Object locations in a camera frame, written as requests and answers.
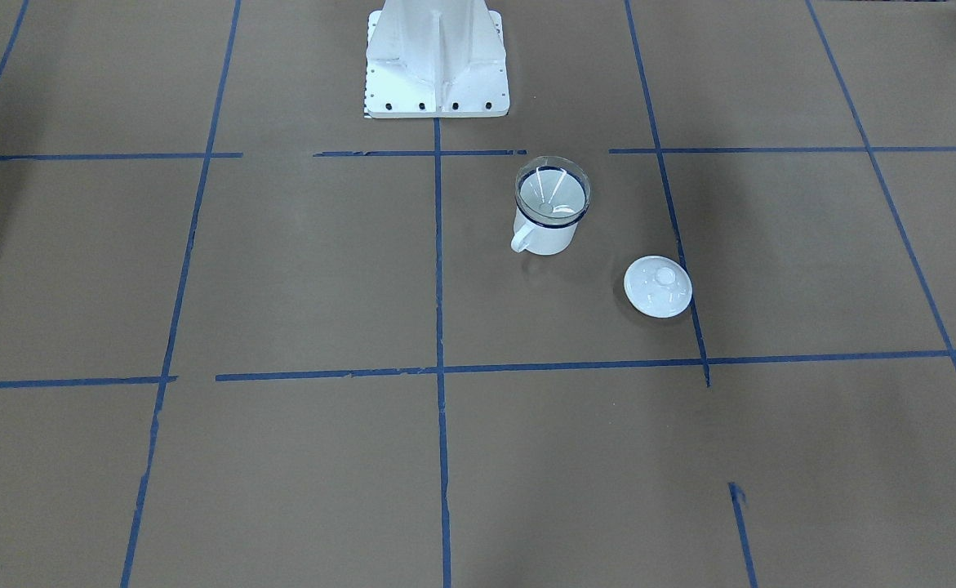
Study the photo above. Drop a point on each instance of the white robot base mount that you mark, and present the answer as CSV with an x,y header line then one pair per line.
x,y
428,59

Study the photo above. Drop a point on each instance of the white enamel mug blue rim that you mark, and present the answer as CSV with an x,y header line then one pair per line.
x,y
538,240

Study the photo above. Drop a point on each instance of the white ceramic lid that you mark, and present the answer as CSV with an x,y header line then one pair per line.
x,y
657,287

